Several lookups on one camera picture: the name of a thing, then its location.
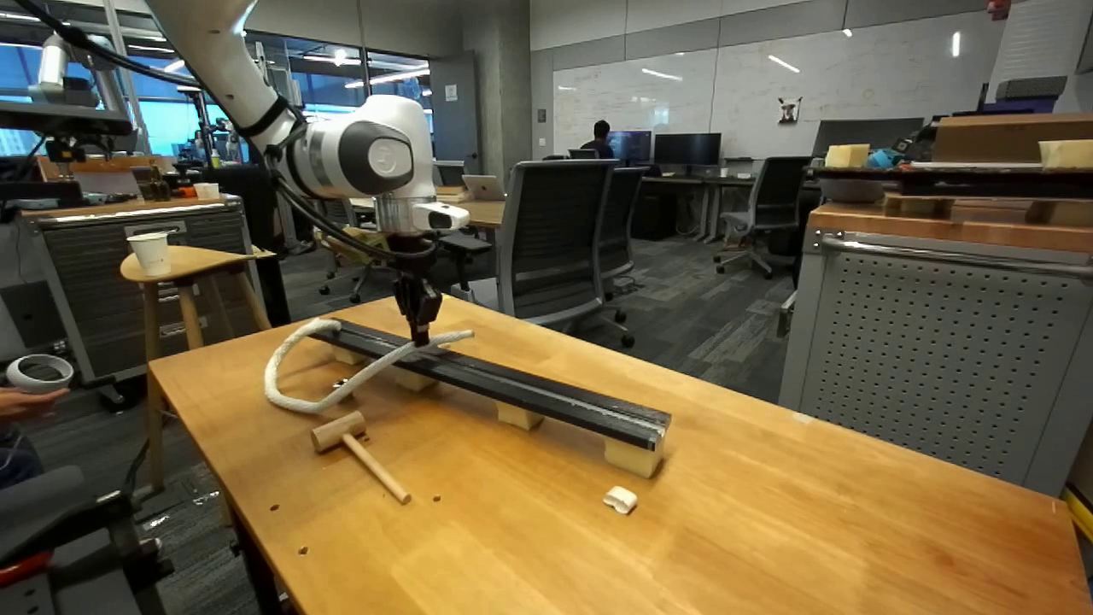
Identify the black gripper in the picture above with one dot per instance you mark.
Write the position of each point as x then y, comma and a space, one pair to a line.
415, 294

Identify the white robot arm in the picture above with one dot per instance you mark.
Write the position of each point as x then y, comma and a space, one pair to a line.
372, 150

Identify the wooden mallet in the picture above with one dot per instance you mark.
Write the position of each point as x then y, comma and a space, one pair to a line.
345, 432

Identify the grey office chair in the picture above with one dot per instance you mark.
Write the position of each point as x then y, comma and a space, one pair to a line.
548, 243

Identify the wooden stool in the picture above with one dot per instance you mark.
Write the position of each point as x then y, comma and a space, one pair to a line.
187, 268

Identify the small white block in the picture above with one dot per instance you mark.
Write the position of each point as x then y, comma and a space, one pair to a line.
619, 500

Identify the wooden support block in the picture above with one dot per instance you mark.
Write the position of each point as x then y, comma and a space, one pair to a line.
634, 458

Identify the white paper cup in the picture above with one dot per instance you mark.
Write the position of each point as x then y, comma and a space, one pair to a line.
152, 250

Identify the black computer monitor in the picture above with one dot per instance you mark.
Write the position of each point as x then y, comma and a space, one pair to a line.
686, 149

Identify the dark office chair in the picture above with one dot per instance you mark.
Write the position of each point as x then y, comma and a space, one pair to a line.
765, 215

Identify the white tape roll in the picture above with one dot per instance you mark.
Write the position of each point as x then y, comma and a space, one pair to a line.
40, 370

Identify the grey perforated cabinet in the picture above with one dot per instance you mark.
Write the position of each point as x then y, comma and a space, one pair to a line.
957, 349

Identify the long black rail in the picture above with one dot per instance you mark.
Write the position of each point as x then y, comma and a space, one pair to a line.
550, 398

